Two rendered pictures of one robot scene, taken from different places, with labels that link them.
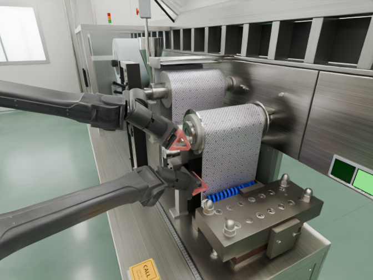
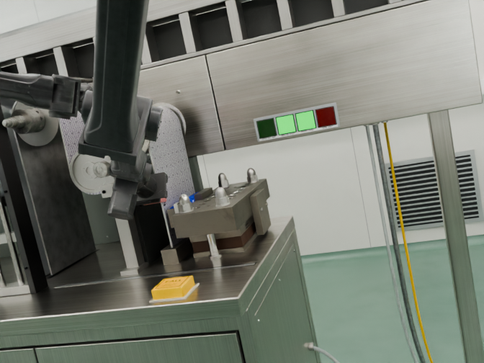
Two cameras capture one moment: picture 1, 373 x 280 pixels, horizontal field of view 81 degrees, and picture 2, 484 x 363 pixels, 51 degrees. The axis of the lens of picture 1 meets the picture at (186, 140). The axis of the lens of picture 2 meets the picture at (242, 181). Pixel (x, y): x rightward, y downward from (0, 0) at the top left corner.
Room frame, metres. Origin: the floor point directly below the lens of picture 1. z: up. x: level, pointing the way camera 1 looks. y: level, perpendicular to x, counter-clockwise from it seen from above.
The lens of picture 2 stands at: (-0.43, 0.76, 1.24)
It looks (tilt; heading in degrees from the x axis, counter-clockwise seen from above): 7 degrees down; 313
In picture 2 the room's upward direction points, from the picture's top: 12 degrees counter-clockwise
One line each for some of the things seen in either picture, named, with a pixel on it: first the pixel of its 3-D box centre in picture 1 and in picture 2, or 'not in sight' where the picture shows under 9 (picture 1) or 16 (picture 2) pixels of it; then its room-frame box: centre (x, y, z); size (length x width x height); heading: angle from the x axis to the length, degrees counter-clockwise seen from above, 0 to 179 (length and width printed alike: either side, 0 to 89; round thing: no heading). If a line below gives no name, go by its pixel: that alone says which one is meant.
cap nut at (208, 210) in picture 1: (208, 205); (184, 202); (0.54, -0.07, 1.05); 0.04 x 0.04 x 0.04
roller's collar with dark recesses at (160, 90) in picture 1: (158, 91); (27, 121); (0.87, 0.11, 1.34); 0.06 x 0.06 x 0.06; 26
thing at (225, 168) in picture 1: (231, 169); (174, 176); (0.65, -0.16, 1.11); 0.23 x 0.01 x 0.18; 116
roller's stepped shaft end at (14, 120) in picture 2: (143, 92); (12, 122); (0.84, 0.17, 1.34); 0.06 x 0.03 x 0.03; 116
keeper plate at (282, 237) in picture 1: (283, 238); (261, 211); (0.49, -0.30, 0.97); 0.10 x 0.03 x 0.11; 116
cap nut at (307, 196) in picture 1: (308, 193); (251, 175); (0.59, -0.41, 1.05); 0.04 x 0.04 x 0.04
